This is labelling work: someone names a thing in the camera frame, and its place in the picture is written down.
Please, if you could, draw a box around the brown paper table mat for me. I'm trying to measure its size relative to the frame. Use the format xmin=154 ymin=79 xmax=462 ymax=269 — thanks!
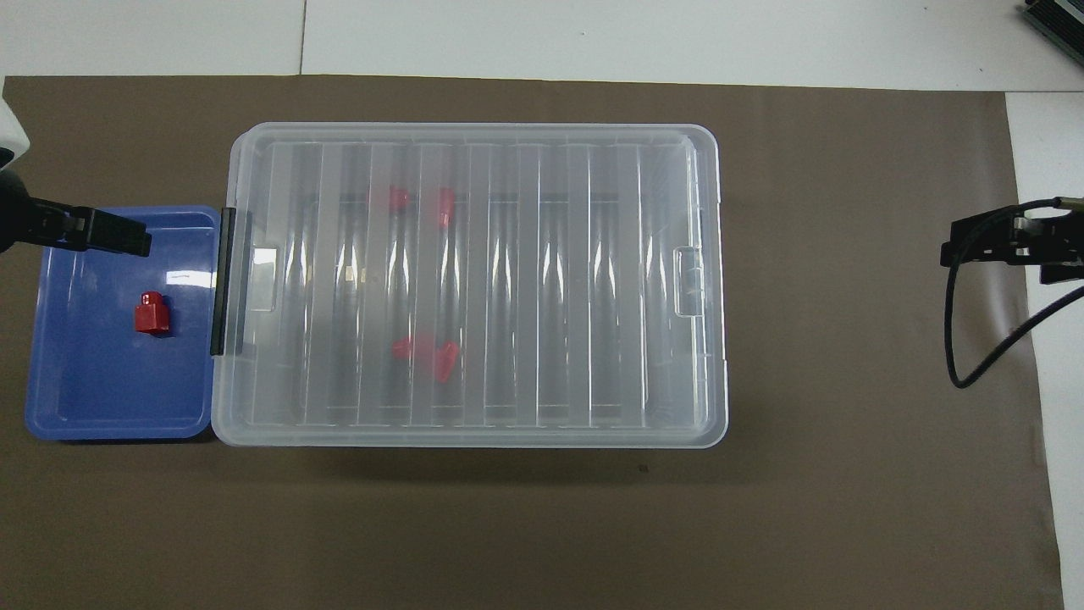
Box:
xmin=0 ymin=75 xmax=1066 ymax=610

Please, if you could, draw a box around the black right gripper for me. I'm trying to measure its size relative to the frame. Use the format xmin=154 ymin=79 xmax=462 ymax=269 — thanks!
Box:
xmin=940 ymin=206 xmax=1084 ymax=286

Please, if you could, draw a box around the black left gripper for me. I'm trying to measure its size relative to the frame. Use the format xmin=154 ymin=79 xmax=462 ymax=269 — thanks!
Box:
xmin=0 ymin=169 xmax=154 ymax=258

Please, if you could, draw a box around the black vented device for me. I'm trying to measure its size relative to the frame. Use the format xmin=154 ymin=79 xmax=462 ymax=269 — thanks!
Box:
xmin=1016 ymin=0 xmax=1084 ymax=69

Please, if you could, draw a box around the clear ribbed plastic lid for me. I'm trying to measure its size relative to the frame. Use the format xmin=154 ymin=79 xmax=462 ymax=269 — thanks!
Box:
xmin=209 ymin=122 xmax=730 ymax=449

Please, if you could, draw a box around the clear plastic storage box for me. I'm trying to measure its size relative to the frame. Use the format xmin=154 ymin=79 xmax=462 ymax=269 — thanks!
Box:
xmin=209 ymin=125 xmax=729 ymax=448

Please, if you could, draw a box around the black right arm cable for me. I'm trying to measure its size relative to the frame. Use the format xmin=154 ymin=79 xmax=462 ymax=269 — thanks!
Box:
xmin=944 ymin=197 xmax=1084 ymax=390

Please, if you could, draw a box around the blue plastic tray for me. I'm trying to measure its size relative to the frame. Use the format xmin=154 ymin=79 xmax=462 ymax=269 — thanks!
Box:
xmin=24 ymin=205 xmax=223 ymax=441

